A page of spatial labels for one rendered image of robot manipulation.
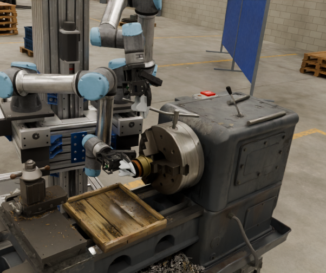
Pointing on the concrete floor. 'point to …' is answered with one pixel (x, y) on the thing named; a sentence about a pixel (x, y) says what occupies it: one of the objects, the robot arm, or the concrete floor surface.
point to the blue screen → (245, 36)
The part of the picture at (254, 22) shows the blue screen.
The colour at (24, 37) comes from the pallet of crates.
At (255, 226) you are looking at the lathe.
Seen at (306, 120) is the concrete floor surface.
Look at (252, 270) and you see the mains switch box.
